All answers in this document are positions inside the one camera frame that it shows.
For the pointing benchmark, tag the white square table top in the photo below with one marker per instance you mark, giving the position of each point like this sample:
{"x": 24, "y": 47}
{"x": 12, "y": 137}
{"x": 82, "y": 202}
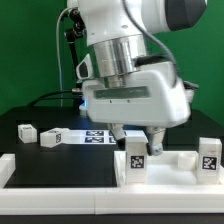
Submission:
{"x": 170, "y": 168}

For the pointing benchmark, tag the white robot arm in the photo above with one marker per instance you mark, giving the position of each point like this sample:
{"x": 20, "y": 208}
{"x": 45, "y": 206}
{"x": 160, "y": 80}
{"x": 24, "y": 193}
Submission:
{"x": 122, "y": 33}

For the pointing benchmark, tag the white U-shaped fence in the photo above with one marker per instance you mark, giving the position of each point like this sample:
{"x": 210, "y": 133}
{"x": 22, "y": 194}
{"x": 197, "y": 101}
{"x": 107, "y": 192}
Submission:
{"x": 126, "y": 199}

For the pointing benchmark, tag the tag marker sheet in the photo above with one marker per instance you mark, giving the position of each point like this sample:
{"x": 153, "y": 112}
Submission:
{"x": 99, "y": 136}

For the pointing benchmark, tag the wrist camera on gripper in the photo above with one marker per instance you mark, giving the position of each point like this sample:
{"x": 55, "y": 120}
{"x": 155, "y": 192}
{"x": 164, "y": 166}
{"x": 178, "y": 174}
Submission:
{"x": 189, "y": 90}

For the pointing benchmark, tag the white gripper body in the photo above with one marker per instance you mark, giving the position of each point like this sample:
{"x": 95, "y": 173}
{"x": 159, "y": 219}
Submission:
{"x": 150, "y": 97}

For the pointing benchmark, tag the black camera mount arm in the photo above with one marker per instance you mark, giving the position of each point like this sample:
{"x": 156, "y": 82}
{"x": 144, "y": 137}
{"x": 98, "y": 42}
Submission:
{"x": 72, "y": 34}

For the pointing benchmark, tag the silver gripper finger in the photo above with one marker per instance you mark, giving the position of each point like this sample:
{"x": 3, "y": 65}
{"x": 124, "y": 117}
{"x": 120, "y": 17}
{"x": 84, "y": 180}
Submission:
{"x": 117, "y": 132}
{"x": 155, "y": 139}

